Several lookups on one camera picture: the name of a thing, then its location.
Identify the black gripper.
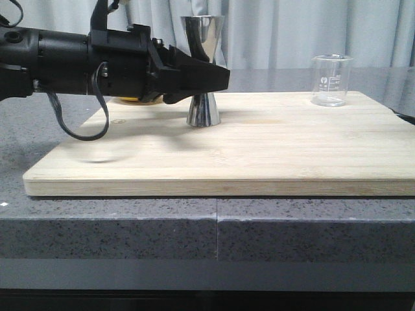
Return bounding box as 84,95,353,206
87,23,230,104

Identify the black ribbon cable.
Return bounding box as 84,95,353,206
34,61,110,141

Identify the yellow lemon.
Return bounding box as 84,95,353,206
118,95,163,106

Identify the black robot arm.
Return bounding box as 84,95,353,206
1,1,230,104

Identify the wooden cutting board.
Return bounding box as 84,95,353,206
23,91,414,196

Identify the clear glass beaker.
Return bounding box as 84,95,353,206
311,54,353,107

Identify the black board handle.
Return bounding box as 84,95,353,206
393,110,415,125

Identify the silver steel jigger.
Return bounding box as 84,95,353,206
180,15,226,128

